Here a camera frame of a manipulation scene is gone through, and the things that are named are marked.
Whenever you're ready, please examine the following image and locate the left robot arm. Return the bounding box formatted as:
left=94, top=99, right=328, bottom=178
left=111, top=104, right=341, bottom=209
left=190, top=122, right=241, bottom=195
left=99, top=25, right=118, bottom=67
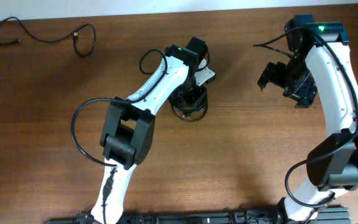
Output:
left=87, top=37, right=215, bottom=223

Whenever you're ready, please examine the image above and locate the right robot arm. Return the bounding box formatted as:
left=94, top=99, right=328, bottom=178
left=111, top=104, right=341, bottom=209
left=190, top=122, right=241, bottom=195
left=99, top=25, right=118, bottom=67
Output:
left=246, top=14, right=358, bottom=223

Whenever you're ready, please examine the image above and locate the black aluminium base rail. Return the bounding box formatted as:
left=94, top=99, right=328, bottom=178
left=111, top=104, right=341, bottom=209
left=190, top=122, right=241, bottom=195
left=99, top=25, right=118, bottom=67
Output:
left=44, top=205, right=351, bottom=224

